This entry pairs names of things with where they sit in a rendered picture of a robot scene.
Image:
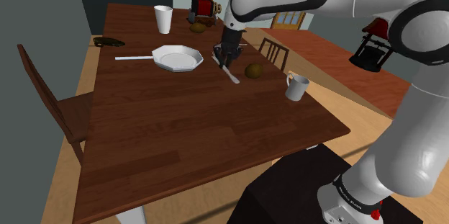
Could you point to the tall white cup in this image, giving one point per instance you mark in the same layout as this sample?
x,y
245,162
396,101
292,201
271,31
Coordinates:
x,y
163,19

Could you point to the wooden chair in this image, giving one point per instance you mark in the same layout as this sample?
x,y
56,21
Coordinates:
x,y
59,111
274,53

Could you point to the wooden framed door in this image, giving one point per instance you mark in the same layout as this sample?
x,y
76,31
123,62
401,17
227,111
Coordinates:
x,y
294,5

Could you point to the white frying pan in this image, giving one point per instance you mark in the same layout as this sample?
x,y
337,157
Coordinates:
x,y
177,58

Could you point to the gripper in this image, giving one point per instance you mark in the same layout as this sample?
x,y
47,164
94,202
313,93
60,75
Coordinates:
x,y
230,41

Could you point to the wooden dining table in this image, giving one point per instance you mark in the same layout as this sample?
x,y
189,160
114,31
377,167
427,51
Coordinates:
x,y
168,118

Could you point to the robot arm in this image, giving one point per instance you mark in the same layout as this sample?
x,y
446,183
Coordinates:
x,y
414,135

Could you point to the white mug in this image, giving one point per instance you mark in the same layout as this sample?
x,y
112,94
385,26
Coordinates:
x,y
297,87

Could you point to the dark flat object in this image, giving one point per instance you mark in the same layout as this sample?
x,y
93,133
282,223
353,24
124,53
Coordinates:
x,y
108,42

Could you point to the red and black appliance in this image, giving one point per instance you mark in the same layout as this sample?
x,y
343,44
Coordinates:
x,y
203,8

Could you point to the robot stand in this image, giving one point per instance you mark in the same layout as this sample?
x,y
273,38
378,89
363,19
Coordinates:
x,y
291,195

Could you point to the white spatula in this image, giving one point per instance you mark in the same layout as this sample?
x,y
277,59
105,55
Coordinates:
x,y
231,75

